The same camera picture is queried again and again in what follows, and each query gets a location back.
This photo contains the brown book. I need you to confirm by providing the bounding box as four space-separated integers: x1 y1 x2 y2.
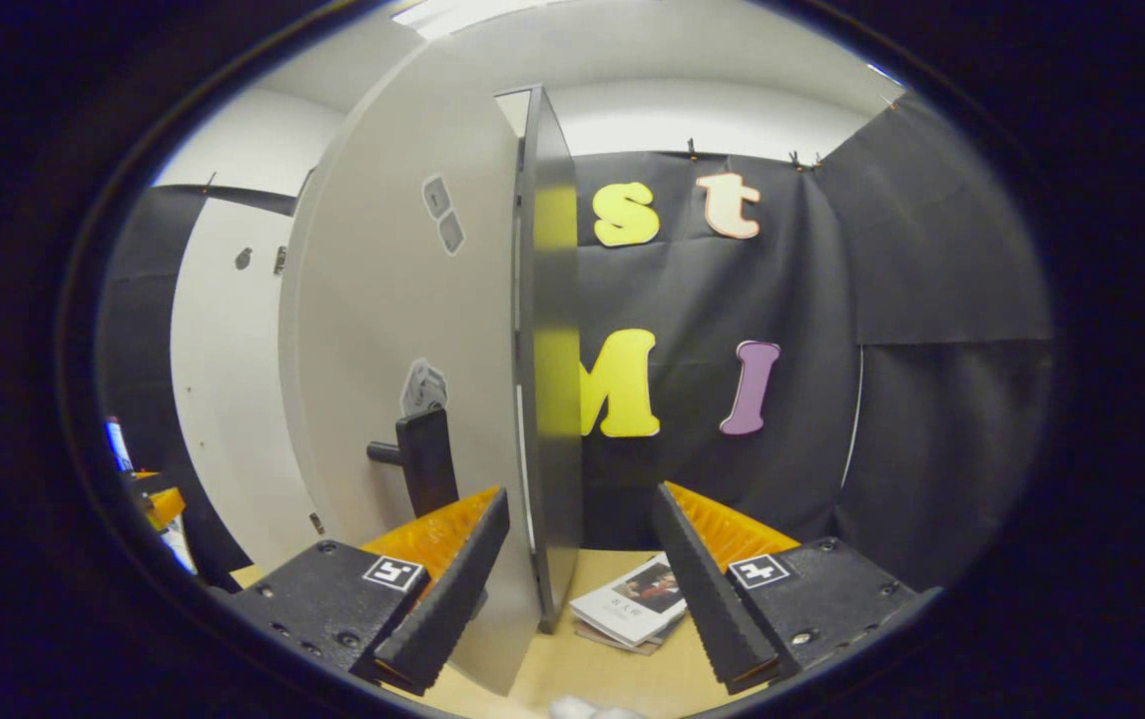
575 619 685 657

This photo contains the long ceiling light panel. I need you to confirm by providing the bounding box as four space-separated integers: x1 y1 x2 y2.
392 0 543 39

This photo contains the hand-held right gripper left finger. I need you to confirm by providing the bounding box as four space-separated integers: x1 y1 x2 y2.
223 486 511 695

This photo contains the white cabinet door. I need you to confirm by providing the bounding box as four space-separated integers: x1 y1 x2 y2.
278 40 543 697
171 197 325 572

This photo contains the black backdrop cloth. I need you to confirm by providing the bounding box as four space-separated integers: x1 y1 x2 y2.
98 95 1054 592

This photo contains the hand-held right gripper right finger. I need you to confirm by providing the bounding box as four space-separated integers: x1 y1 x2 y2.
654 482 942 695

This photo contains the white booklet with photo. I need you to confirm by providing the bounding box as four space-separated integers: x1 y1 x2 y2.
570 552 691 647

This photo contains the white cabinet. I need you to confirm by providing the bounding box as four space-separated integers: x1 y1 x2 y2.
492 85 584 633

